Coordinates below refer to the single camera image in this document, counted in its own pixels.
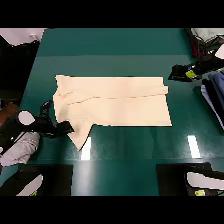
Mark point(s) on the cream shirt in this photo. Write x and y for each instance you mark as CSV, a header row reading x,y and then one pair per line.
x,y
113,101

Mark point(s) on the grey garment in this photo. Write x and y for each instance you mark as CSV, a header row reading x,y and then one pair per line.
x,y
18,150

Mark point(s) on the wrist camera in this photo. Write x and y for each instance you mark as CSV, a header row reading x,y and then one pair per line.
x,y
202,50
46,108

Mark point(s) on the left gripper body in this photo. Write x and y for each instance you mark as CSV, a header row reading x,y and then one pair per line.
x,y
61,128

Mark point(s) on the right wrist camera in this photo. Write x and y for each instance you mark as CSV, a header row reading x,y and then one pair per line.
x,y
202,50

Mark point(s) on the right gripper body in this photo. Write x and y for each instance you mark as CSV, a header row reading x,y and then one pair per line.
x,y
182,72

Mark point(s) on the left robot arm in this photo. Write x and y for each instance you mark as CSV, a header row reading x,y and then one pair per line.
x,y
25,118

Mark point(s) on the blue garment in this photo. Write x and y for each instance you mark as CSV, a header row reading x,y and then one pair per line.
x,y
218,83

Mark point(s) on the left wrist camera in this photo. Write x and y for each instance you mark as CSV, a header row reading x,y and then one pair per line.
x,y
46,108

